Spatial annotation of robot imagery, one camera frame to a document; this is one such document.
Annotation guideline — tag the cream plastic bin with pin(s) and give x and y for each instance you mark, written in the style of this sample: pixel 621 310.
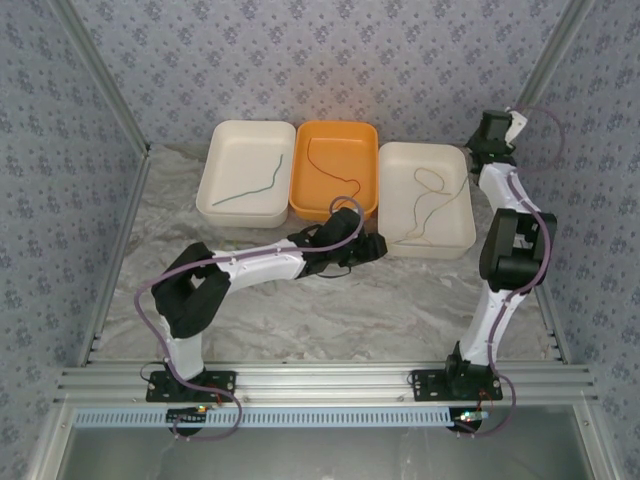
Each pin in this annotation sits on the cream plastic bin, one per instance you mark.
pixel 240 160
pixel 400 175

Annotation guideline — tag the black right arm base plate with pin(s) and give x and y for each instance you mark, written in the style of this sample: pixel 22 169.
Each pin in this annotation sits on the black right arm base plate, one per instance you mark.
pixel 425 385

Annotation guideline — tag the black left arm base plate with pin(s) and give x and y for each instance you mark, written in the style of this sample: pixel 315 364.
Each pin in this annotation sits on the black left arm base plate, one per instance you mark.
pixel 222 385

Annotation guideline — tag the aluminium frame post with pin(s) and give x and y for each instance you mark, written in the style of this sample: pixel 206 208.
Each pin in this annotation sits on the aluminium frame post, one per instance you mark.
pixel 104 75
pixel 541 75

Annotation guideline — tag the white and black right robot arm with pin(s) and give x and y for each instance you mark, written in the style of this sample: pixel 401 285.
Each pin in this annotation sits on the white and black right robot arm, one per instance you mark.
pixel 505 190

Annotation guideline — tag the sheet metal panel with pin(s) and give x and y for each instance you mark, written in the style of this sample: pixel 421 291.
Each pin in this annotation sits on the sheet metal panel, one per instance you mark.
pixel 320 455

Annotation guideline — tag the small circuit board with LED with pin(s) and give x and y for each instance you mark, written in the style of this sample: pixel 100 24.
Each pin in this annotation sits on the small circuit board with LED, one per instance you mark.
pixel 470 418
pixel 187 415

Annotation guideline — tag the orange plastic bin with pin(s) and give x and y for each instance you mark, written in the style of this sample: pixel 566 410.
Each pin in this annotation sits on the orange plastic bin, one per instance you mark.
pixel 340 150

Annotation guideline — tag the aluminium mounting rail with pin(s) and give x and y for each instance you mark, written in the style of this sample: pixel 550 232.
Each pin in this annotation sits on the aluminium mounting rail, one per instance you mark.
pixel 320 382

